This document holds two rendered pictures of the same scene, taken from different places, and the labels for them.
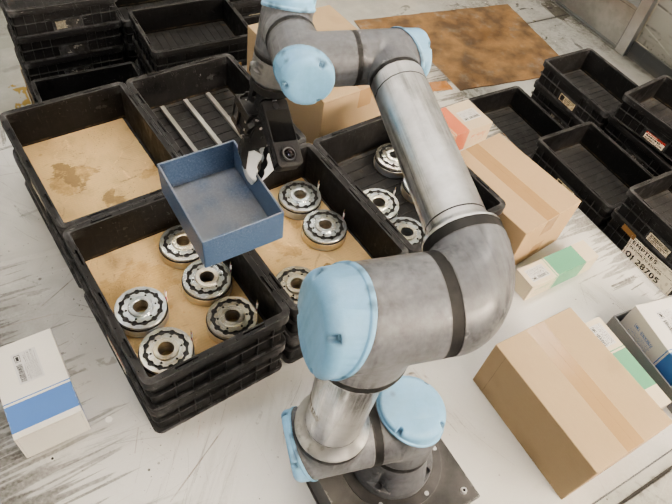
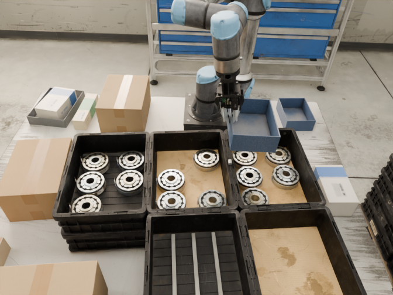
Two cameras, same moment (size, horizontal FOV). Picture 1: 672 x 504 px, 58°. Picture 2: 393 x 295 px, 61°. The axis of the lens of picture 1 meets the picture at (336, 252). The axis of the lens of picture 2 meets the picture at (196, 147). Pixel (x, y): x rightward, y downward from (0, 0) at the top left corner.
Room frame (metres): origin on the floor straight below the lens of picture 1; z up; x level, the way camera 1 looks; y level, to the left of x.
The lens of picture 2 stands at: (1.52, 0.62, 1.82)
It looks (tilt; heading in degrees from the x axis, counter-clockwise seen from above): 44 degrees down; 219
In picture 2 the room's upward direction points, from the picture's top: 2 degrees clockwise
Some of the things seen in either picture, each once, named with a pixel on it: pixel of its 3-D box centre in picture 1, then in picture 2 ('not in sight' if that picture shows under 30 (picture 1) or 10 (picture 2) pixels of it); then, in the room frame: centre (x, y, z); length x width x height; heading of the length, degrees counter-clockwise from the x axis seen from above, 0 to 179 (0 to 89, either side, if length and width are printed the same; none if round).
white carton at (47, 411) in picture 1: (38, 391); (332, 189); (0.45, 0.51, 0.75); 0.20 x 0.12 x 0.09; 41
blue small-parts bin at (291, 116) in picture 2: not in sight; (295, 113); (0.08, 0.14, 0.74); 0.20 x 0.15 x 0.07; 43
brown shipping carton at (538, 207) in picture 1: (501, 200); (42, 177); (1.22, -0.41, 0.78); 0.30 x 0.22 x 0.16; 46
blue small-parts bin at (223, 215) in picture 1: (220, 200); (251, 123); (0.72, 0.22, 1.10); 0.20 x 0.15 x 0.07; 40
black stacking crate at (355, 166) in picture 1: (402, 190); (109, 179); (1.09, -0.13, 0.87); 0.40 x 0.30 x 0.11; 44
